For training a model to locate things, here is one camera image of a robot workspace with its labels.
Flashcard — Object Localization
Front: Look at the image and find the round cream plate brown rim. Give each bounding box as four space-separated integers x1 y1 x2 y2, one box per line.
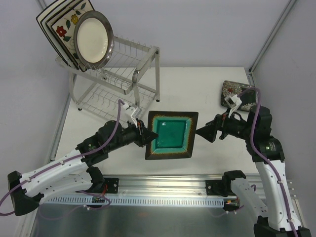
74 10 114 69

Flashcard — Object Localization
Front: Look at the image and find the cream floral square plate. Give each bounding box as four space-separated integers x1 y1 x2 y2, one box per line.
46 0 94 72
37 0 90 69

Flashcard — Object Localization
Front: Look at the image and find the white square plate black rim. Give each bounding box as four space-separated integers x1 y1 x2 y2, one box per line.
36 0 69 66

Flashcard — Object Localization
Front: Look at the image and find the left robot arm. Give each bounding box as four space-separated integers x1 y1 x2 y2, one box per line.
7 120 158 216

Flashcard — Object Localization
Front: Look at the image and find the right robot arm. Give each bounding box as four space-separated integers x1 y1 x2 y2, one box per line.
196 105 311 237

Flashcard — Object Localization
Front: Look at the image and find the steel two-tier dish rack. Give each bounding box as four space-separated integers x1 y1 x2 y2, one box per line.
56 37 161 118

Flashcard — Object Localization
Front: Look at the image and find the black dahlia square plate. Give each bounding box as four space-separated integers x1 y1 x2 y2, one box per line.
220 80 256 112

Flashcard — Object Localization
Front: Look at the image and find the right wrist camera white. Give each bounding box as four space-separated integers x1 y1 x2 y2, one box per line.
224 94 242 118

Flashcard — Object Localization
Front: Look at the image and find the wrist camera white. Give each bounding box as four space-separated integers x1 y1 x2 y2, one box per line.
122 102 142 126
224 94 242 118

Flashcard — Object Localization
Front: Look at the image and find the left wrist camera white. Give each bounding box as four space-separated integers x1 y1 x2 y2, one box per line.
122 102 142 126

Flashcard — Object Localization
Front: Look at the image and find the aluminium mounting rail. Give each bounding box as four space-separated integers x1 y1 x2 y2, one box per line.
64 174 296 198

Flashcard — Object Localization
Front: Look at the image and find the slotted cable duct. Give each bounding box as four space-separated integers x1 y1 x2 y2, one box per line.
46 195 225 208

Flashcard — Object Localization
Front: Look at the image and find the right aluminium frame post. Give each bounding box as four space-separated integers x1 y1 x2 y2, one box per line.
248 0 298 75

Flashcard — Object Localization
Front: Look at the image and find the aluminium frame post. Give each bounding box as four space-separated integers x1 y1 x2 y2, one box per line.
248 0 298 75
36 0 48 11

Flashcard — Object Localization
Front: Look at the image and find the left aluminium frame post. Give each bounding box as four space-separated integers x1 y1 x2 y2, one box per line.
36 0 48 11

